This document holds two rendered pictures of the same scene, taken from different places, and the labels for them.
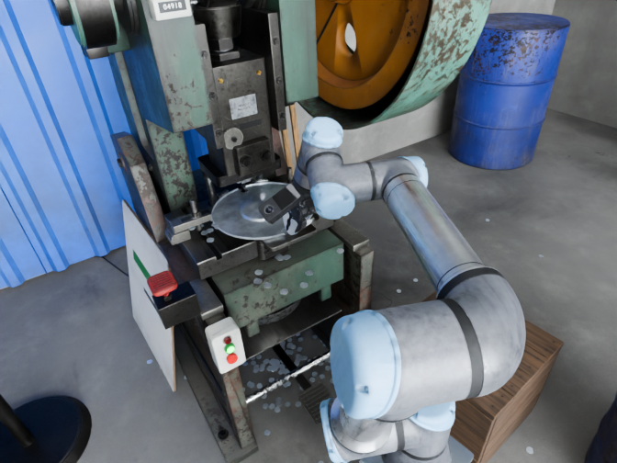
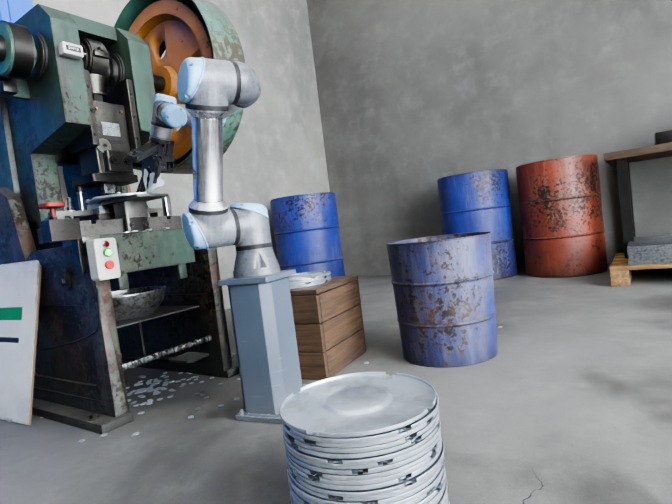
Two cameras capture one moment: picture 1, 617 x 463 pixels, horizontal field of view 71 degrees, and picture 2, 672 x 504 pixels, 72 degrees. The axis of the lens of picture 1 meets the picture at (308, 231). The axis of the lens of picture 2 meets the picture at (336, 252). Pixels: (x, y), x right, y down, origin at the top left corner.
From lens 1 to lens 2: 130 cm
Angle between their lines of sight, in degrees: 40
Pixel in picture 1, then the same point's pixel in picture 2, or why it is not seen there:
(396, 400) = (205, 71)
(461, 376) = (230, 67)
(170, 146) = (47, 178)
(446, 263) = not seen: hidden behind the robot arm
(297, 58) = (145, 106)
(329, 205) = (172, 111)
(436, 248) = not seen: hidden behind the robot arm
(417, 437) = (246, 219)
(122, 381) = not seen: outside the picture
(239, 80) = (108, 112)
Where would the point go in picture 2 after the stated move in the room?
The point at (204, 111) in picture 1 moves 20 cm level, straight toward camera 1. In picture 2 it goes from (86, 115) to (98, 99)
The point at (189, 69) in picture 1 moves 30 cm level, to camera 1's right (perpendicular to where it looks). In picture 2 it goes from (78, 88) to (165, 90)
